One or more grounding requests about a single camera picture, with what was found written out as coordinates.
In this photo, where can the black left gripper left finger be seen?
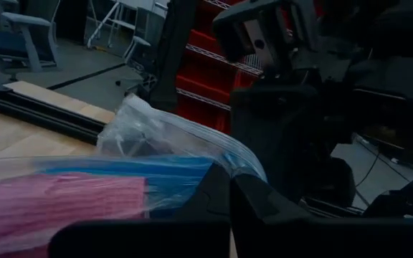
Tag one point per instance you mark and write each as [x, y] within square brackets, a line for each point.
[156, 240]

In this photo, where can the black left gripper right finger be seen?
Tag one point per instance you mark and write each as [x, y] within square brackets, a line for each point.
[299, 240]

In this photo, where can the clear zip bag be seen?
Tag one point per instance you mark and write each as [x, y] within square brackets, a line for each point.
[145, 132]

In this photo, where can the pink bandage roll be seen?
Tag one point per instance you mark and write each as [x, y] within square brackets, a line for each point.
[48, 204]

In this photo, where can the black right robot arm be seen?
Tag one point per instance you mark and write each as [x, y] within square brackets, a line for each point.
[371, 32]

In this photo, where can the white metal stand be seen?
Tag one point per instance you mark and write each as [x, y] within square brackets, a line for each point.
[106, 18]

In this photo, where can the grey blue office chair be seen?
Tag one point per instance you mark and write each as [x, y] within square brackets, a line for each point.
[31, 21]

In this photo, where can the black aluminium table frame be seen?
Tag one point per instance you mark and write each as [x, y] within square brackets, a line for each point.
[48, 118]

